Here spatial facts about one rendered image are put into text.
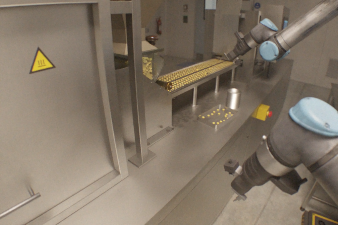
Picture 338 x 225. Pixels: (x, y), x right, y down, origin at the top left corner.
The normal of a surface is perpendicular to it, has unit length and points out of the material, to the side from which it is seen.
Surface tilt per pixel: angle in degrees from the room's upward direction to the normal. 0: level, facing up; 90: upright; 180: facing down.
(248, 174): 89
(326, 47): 90
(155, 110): 90
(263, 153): 81
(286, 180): 25
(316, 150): 76
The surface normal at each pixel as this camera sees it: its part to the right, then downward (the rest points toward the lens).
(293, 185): 0.22, -0.69
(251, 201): 0.00, -0.91
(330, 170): -0.79, 0.06
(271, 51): -0.73, 0.33
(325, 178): -0.88, 0.33
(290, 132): -0.95, 0.02
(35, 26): 0.76, 0.26
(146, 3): 0.70, 0.61
